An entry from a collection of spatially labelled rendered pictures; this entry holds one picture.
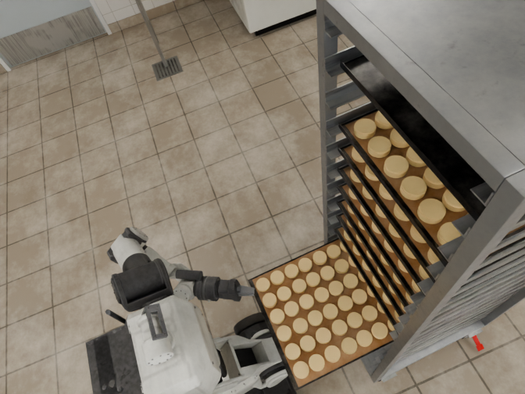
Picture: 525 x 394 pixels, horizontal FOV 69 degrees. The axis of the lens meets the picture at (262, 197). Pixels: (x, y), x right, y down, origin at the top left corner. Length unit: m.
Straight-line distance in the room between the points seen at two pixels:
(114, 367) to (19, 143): 2.97
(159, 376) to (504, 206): 0.87
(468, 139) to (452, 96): 0.07
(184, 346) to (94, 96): 3.06
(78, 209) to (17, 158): 0.88
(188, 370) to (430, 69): 0.86
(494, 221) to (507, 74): 0.20
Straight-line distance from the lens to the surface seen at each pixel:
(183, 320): 1.12
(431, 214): 0.82
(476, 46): 0.65
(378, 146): 0.89
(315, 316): 1.37
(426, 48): 0.64
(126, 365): 1.14
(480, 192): 0.56
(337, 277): 1.43
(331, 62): 0.82
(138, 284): 1.19
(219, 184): 2.75
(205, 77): 3.56
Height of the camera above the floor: 2.20
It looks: 57 degrees down
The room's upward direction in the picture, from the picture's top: 16 degrees counter-clockwise
